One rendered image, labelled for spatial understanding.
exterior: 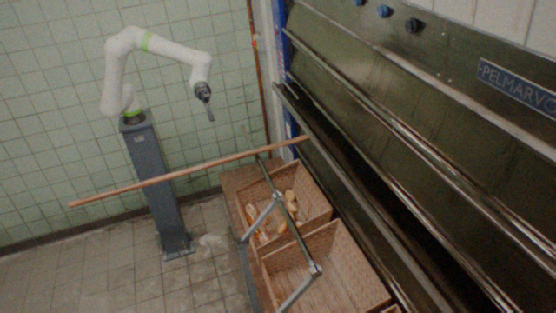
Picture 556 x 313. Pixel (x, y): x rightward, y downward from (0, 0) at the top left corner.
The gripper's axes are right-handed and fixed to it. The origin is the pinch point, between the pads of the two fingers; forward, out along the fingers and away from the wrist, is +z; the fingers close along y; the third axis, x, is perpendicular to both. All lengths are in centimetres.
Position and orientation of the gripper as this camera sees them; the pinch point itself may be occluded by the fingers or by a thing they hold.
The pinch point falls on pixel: (209, 108)
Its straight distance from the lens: 213.9
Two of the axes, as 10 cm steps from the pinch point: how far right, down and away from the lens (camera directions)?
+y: 1.0, 8.2, 5.6
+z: 3.2, 5.0, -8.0
